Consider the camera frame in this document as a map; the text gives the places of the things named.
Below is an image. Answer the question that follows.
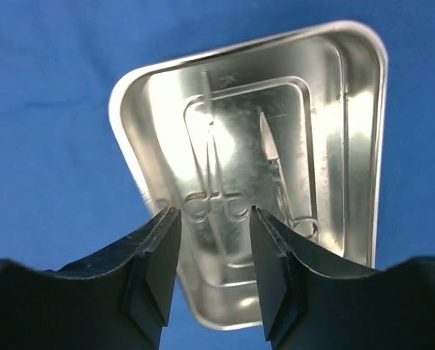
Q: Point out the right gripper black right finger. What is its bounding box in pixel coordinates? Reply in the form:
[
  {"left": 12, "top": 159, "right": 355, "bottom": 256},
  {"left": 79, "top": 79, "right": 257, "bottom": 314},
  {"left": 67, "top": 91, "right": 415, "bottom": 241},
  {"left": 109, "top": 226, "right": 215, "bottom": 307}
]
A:
[{"left": 250, "top": 208, "right": 435, "bottom": 349}]

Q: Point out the blue surgical cloth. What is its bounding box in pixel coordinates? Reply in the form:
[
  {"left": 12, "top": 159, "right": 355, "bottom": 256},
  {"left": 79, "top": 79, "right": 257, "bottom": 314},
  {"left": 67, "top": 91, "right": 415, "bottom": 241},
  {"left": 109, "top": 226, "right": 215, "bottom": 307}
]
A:
[{"left": 0, "top": 0, "right": 435, "bottom": 350}]

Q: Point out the stainless steel instrument tray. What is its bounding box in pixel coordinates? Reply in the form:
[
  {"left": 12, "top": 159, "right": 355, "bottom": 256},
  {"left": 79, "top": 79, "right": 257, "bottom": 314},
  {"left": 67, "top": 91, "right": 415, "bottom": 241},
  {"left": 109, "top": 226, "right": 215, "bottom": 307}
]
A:
[{"left": 109, "top": 21, "right": 388, "bottom": 331}]

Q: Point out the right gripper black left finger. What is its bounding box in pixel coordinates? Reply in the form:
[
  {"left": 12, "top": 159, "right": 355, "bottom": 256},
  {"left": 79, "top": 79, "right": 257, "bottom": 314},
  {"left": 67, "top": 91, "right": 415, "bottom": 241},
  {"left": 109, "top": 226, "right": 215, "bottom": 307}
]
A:
[{"left": 0, "top": 208, "right": 181, "bottom": 349}]

